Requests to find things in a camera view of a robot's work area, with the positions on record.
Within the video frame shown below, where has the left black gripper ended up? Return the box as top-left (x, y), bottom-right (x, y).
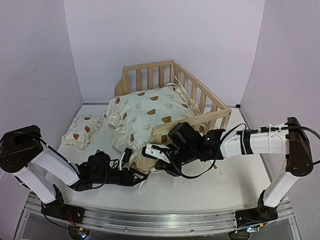
top-left (92, 167), bottom-right (148, 187)

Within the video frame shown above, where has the bear print cushion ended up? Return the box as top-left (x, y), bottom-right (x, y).
top-left (105, 82), bottom-right (201, 175)

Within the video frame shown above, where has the wooden pet bed frame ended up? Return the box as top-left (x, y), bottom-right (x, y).
top-left (113, 59), bottom-right (232, 176)

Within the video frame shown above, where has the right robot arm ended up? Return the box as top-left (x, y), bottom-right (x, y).
top-left (145, 117), bottom-right (320, 222)

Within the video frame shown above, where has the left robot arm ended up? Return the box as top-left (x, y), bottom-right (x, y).
top-left (0, 125), bottom-right (148, 219)

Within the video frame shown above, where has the small bear print pillow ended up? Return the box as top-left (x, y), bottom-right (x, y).
top-left (61, 115), bottom-right (104, 150)

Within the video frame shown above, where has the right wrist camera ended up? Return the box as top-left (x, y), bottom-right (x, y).
top-left (141, 143), bottom-right (176, 163)

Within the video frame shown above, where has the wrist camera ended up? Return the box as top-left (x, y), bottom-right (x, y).
top-left (119, 148), bottom-right (133, 170)
top-left (141, 143), bottom-right (176, 163)

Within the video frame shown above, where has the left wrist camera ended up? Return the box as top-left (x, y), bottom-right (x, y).
top-left (119, 148), bottom-right (133, 170)

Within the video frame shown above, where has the aluminium front rail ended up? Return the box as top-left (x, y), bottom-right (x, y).
top-left (26, 194), bottom-right (294, 237)

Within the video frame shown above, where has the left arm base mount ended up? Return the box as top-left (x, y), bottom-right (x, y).
top-left (41, 184), bottom-right (85, 224)

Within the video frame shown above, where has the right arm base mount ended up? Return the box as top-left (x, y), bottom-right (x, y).
top-left (235, 198), bottom-right (278, 229)

